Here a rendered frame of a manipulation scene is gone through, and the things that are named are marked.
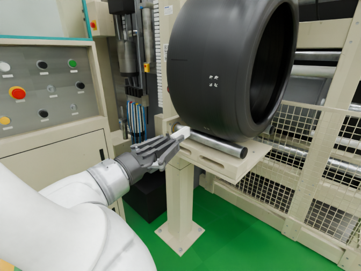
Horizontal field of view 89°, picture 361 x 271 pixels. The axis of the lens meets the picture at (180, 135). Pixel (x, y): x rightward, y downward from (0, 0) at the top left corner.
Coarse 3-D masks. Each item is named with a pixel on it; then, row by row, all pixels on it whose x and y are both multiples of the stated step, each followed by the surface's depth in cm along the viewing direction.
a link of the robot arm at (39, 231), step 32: (0, 192) 16; (32, 192) 18; (0, 224) 15; (32, 224) 16; (64, 224) 19; (96, 224) 21; (0, 256) 16; (32, 256) 17; (64, 256) 18; (96, 256) 19; (128, 256) 21
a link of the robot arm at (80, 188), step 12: (60, 180) 35; (72, 180) 34; (84, 180) 35; (48, 192) 32; (60, 192) 31; (72, 192) 31; (84, 192) 32; (96, 192) 34; (60, 204) 29; (72, 204) 29; (108, 204) 37
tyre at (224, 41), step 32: (192, 0) 55; (224, 0) 47; (256, 0) 45; (288, 0) 54; (192, 32) 51; (224, 32) 46; (256, 32) 46; (288, 32) 74; (192, 64) 52; (224, 64) 47; (256, 64) 91; (288, 64) 76; (192, 96) 57; (224, 96) 50; (256, 96) 92; (224, 128) 58; (256, 128) 66
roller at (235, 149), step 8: (176, 128) 83; (192, 136) 78; (200, 136) 75; (208, 136) 73; (208, 144) 73; (216, 144) 70; (224, 144) 68; (232, 144) 67; (232, 152) 66; (240, 152) 64
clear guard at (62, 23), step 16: (0, 0) 63; (16, 0) 66; (32, 0) 69; (48, 0) 72; (64, 0) 76; (80, 0) 80; (0, 16) 64; (16, 16) 67; (32, 16) 70; (48, 16) 74; (64, 16) 77; (80, 16) 81; (0, 32) 65; (16, 32) 68; (32, 32) 72; (48, 32) 75; (64, 32) 79; (80, 32) 83
